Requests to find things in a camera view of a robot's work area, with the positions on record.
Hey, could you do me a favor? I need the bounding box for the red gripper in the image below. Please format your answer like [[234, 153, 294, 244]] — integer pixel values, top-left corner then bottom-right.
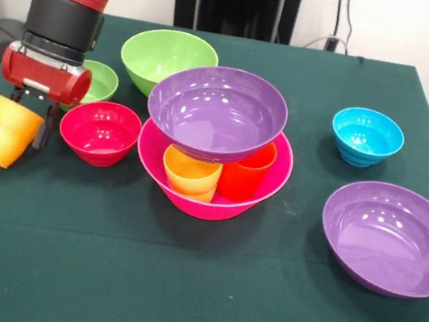
[[0, 38, 97, 158]]

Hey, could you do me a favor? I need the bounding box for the orange cup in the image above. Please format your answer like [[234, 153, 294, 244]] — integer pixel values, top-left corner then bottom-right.
[[0, 93, 49, 174]]

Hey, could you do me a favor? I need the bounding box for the yellow cup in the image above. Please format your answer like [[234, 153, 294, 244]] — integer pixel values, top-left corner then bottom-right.
[[156, 143, 227, 206]]

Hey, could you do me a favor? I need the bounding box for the purple bowl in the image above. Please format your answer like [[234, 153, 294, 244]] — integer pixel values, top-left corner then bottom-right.
[[311, 173, 429, 303], [140, 55, 295, 174]]

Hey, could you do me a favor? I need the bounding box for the red cup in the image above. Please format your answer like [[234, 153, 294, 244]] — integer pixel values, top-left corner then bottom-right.
[[215, 134, 280, 209]]

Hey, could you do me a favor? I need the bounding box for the large pink bowl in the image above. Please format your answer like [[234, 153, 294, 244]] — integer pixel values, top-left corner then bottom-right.
[[127, 110, 299, 233]]

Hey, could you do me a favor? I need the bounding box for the small red bowl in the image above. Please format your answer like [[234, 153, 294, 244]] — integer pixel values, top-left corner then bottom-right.
[[54, 94, 145, 174]]

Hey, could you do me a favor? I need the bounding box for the small green bowl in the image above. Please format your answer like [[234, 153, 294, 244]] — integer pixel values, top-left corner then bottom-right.
[[57, 56, 123, 120]]

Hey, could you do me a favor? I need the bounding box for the large green bowl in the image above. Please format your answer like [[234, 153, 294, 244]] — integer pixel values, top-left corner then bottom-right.
[[114, 22, 223, 109]]

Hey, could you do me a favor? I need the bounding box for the dark green tablecloth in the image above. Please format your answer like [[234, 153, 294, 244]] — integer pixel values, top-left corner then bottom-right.
[[0, 0, 429, 322]]

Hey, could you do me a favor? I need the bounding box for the blue bowl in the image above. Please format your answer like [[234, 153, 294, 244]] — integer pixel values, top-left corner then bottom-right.
[[325, 102, 410, 174]]

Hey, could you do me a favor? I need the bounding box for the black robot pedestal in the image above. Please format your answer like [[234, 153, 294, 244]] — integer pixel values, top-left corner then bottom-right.
[[161, 0, 310, 48]]

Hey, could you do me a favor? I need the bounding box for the black hanging cable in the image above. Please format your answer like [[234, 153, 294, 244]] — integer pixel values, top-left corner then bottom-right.
[[303, 0, 359, 56]]

